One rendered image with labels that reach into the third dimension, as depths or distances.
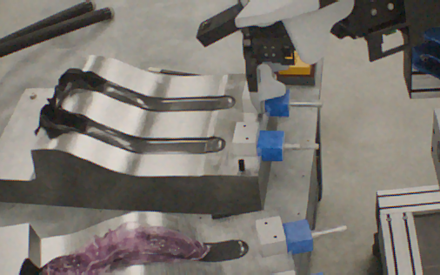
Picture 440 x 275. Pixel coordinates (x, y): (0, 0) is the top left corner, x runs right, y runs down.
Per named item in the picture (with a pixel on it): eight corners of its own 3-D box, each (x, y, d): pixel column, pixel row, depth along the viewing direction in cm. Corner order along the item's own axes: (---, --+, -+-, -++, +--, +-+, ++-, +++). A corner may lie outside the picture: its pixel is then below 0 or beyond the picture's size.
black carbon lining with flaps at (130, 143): (238, 103, 139) (232, 58, 133) (223, 167, 127) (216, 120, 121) (55, 103, 146) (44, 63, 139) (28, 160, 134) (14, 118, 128)
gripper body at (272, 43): (295, 70, 125) (290, 6, 117) (241, 70, 127) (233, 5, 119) (298, 43, 131) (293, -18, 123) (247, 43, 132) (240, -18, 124)
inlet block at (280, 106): (323, 106, 137) (322, 82, 133) (322, 125, 133) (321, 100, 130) (248, 105, 139) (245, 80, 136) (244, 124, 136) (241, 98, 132)
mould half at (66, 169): (279, 113, 147) (274, 52, 138) (262, 216, 128) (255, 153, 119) (32, 111, 156) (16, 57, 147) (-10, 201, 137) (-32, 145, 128)
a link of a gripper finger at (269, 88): (286, 120, 129) (283, 67, 125) (250, 119, 130) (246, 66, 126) (288, 111, 132) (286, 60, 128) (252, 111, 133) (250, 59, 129)
